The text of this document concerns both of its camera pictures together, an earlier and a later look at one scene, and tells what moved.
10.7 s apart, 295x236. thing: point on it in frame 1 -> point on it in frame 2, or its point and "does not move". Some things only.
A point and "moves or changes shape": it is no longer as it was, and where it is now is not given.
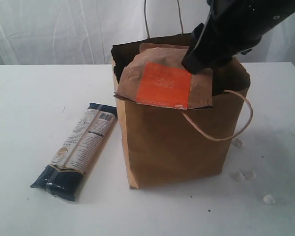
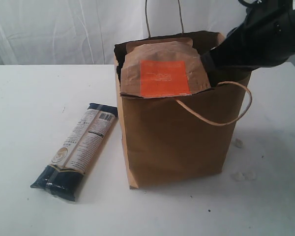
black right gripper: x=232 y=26 -> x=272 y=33
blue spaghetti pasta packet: x=77 y=152 does not move
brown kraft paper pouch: x=156 y=75 moves or changes shape
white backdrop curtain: x=82 y=32 does not move
